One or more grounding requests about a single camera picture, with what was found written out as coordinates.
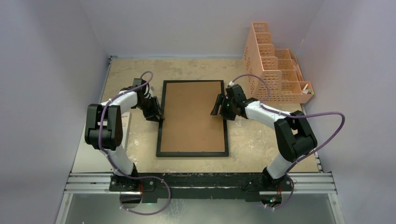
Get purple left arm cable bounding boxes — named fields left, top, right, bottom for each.
left=98, top=71, right=171, bottom=217

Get brown frame backing board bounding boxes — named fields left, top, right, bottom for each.
left=160, top=81, right=226, bottom=154

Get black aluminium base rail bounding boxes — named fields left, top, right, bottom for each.
left=64, top=173, right=337, bottom=203

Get small items in organizer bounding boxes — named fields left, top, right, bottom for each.
left=302, top=83, right=314, bottom=94

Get white sheet on table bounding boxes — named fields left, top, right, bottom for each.
left=71, top=112, right=132, bottom=173

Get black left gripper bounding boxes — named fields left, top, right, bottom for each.
left=135, top=96, right=164, bottom=122

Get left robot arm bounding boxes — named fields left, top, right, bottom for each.
left=84, top=78, right=164, bottom=191

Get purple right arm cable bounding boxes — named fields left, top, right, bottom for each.
left=229, top=74, right=346, bottom=211

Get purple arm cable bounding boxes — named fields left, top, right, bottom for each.
left=229, top=74, right=346, bottom=211
left=98, top=71, right=171, bottom=217

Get orange plastic organizer basket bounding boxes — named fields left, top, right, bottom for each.
left=243, top=22, right=314, bottom=104

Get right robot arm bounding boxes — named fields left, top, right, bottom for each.
left=211, top=84, right=318, bottom=190

